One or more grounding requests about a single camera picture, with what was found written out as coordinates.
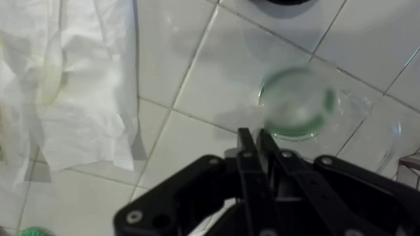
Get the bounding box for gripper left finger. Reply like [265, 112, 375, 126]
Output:
[113, 128, 283, 236]

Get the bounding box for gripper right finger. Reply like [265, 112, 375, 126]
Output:
[257, 129, 420, 236]

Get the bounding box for clear glass cup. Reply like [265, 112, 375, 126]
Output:
[258, 62, 403, 175]

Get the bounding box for white crumpled cloth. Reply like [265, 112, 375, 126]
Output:
[0, 0, 141, 189]

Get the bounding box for black round object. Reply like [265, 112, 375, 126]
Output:
[248, 0, 313, 6]

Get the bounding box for green bristly object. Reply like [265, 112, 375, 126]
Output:
[18, 226, 58, 236]

